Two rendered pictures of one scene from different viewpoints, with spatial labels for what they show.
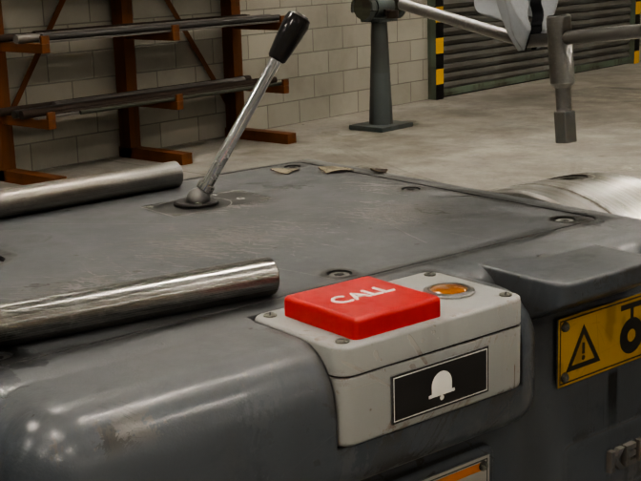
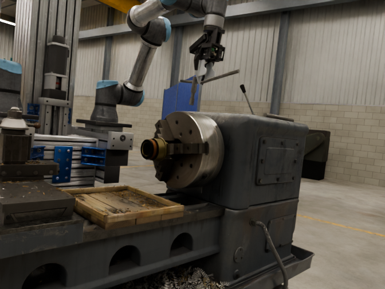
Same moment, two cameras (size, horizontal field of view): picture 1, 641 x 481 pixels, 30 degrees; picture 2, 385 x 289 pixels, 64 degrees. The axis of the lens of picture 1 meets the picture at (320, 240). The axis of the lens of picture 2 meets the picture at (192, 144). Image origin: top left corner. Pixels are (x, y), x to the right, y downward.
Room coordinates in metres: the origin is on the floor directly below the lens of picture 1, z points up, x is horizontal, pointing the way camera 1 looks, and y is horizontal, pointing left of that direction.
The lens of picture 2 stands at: (2.34, -0.34, 1.17)
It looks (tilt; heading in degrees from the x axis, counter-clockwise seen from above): 3 degrees down; 174
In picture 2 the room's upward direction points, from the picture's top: 6 degrees clockwise
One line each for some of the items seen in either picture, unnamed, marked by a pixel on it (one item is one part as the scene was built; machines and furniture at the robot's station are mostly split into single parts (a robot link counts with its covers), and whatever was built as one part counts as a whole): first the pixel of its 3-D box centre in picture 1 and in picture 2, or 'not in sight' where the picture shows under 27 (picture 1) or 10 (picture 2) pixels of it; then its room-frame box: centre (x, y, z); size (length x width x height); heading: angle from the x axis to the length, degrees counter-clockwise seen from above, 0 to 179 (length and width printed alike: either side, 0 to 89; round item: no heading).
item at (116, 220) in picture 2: not in sight; (119, 202); (1.24, -0.46, 0.89); 0.36 x 0.30 x 0.04; 38
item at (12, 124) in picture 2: not in sight; (14, 124); (1.38, -0.77, 1.13); 0.08 x 0.08 x 0.03
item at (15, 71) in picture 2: not in sight; (5, 74); (0.89, -1.04, 1.33); 0.13 x 0.12 x 0.14; 61
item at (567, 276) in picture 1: (564, 282); not in sight; (0.71, -0.15, 1.24); 0.09 x 0.08 x 0.03; 128
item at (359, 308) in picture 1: (361, 313); not in sight; (0.60, -0.02, 1.26); 0.06 x 0.06 x 0.02; 38
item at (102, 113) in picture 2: not in sight; (105, 112); (0.57, -0.65, 1.21); 0.15 x 0.15 x 0.10
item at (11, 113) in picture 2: not in sight; (14, 112); (1.38, -0.77, 1.17); 0.04 x 0.04 x 0.03
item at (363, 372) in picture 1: (391, 350); not in sight; (0.62, -0.04, 1.23); 0.13 x 0.08 x 0.05; 128
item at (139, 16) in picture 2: not in sight; (150, 10); (0.95, -0.43, 1.67); 0.49 x 0.11 x 0.12; 30
